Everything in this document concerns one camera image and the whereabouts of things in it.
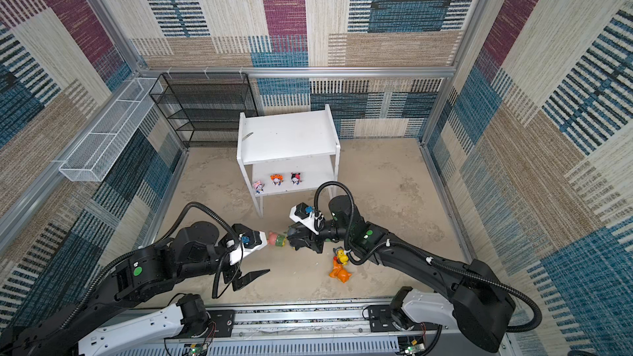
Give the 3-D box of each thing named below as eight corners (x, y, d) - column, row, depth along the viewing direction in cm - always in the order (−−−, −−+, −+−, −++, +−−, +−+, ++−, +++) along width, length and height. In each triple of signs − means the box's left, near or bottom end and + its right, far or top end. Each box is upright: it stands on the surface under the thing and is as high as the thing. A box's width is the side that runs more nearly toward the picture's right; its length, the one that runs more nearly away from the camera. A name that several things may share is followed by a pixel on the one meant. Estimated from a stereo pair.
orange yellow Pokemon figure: (329, 282, 82) (330, 279, 79) (329, 251, 89) (329, 246, 86) (350, 282, 82) (351, 279, 79) (348, 251, 89) (349, 246, 85)
